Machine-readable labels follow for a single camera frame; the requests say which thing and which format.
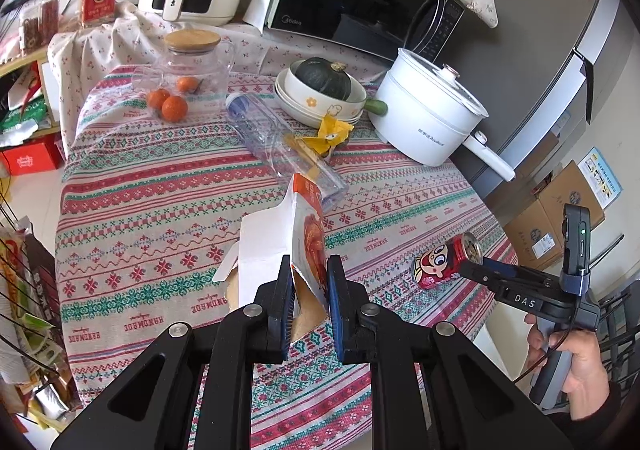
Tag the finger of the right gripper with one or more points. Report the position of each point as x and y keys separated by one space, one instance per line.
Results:
x=507 y=271

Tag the dark green kabocha squash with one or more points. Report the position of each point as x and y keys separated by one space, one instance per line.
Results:
x=326 y=77

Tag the white bowl with green handle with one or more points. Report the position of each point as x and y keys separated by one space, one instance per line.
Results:
x=375 y=106

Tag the patterned striped tablecloth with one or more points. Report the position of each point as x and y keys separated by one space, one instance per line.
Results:
x=148 y=211

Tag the cardboard box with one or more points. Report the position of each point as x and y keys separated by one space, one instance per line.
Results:
x=570 y=187
x=534 y=239

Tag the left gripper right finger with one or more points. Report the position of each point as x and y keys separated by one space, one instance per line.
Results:
x=351 y=340

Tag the person's right hand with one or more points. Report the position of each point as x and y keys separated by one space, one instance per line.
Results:
x=586 y=385

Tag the spice jar with red contents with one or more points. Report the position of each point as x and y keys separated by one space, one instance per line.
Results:
x=38 y=24

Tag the cardboard box upper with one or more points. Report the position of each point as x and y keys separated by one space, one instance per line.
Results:
x=570 y=187

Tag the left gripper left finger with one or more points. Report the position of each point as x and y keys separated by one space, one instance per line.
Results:
x=272 y=338

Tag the stacked white plates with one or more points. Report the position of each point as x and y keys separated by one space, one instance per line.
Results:
x=308 y=106

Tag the glass jar with wooden lid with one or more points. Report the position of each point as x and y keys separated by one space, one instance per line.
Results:
x=196 y=53

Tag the red box on shelf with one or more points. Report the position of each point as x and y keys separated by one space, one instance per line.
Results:
x=37 y=155

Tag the black wire rack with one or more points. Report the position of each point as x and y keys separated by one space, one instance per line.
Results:
x=31 y=332

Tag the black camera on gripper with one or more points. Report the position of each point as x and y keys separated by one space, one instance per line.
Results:
x=576 y=229

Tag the white orange food carton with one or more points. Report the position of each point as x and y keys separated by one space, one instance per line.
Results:
x=293 y=229

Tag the wooden shelf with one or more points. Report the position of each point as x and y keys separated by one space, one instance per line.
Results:
x=38 y=57

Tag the cardboard box lower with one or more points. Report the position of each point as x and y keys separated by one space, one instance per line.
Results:
x=534 y=239

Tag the clear plastic bottle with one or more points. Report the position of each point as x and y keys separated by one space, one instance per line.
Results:
x=272 y=141

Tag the red cartoon drink can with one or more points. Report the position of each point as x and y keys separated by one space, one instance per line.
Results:
x=442 y=264

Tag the paper notice on wall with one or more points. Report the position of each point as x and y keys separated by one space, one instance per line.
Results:
x=600 y=177

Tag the white electric cooking pot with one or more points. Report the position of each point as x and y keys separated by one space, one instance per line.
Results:
x=430 y=114

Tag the yellow crumpled wrapper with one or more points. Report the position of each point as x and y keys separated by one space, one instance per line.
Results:
x=331 y=133

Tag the grey refrigerator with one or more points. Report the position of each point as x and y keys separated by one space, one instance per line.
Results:
x=530 y=68

